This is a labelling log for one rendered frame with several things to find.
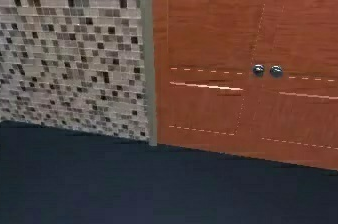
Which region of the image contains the orange wooden double door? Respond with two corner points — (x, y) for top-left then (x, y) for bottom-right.
(152, 0), (338, 173)

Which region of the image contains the round metal door knob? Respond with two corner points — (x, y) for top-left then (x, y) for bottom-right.
(252, 64), (266, 78)
(269, 64), (284, 79)

